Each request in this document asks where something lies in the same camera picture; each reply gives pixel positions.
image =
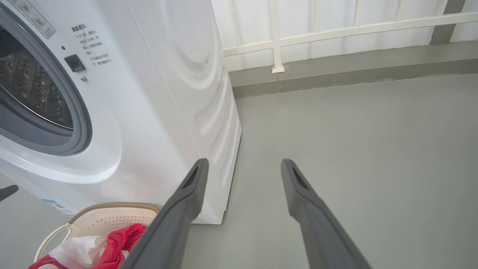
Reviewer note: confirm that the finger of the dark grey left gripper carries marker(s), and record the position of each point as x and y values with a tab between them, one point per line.
7	191

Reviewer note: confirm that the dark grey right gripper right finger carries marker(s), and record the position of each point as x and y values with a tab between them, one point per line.
321	231

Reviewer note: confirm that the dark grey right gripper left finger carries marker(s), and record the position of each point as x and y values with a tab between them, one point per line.
171	224

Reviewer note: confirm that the red and white garment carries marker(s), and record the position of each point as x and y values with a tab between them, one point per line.
119	243

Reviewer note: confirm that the cream perforated laundry basket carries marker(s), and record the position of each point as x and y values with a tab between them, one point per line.
108	218

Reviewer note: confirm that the white washing machine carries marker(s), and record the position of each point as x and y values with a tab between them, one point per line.
149	112

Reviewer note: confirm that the black door latch socket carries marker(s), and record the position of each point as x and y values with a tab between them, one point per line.
74	63

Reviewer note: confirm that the blue energy label sticker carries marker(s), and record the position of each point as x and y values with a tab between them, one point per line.
58	207

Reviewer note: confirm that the grey warning sticker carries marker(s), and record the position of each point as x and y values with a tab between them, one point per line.
33	16

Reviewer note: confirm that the white metal railing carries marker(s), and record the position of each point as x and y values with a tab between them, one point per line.
276	41

